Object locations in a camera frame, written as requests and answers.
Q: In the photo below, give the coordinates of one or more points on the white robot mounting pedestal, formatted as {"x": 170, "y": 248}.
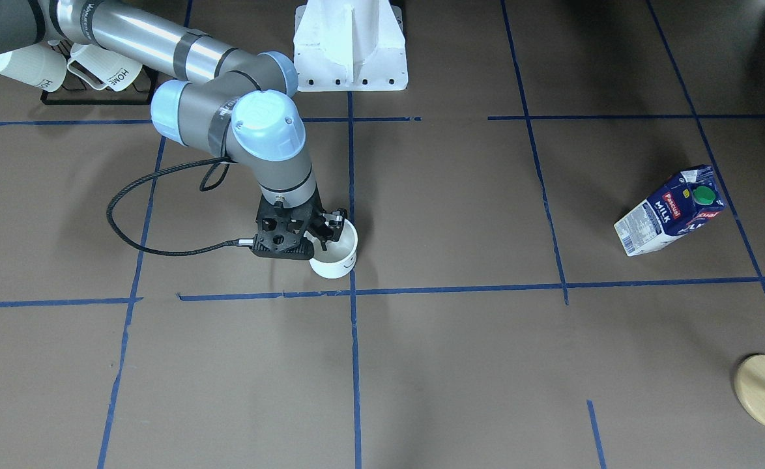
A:
{"x": 357, "y": 46}

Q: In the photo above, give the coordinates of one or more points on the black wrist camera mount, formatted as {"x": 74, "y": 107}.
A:
{"x": 281, "y": 231}

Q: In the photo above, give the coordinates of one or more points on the black wire mug rack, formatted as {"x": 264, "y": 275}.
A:
{"x": 74, "y": 91}

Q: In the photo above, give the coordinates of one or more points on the white ribbed mug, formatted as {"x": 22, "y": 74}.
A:
{"x": 36, "y": 65}

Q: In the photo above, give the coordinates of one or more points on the white HOME mug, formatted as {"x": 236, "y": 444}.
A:
{"x": 101, "y": 68}

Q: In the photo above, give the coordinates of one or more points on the white smiley face mug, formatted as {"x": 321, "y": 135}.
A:
{"x": 339, "y": 258}

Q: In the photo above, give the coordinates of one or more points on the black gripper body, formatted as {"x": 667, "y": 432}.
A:
{"x": 334, "y": 225}

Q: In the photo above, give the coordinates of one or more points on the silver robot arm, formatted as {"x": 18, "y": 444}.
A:
{"x": 236, "y": 106}

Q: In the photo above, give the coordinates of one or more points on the blue white milk carton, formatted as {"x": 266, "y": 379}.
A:
{"x": 686, "y": 201}

